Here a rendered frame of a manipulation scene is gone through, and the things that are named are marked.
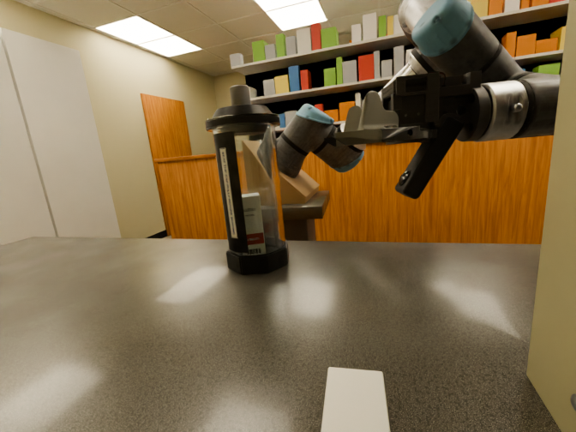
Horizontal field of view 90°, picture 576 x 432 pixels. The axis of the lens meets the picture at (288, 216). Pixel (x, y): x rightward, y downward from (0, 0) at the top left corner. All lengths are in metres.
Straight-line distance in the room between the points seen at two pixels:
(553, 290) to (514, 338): 0.10
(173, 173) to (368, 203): 1.71
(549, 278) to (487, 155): 2.04
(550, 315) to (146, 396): 0.29
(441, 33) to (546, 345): 0.41
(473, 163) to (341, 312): 1.98
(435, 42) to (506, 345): 0.40
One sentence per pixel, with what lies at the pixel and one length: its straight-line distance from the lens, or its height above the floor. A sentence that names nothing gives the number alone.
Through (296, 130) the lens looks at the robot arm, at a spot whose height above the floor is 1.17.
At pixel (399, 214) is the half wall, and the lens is 2.24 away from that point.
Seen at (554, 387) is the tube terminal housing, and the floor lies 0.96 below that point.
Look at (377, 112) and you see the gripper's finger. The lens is 0.38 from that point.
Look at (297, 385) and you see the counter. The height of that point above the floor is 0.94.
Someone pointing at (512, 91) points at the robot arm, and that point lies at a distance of 0.48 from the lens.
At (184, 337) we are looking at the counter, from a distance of 0.33.
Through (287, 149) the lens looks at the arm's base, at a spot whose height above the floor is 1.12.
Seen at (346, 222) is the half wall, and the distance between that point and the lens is 2.26.
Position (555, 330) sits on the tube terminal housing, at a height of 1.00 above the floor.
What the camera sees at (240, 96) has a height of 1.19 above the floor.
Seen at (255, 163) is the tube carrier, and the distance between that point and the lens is 0.41.
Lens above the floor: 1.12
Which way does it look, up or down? 13 degrees down
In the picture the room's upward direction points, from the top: 5 degrees counter-clockwise
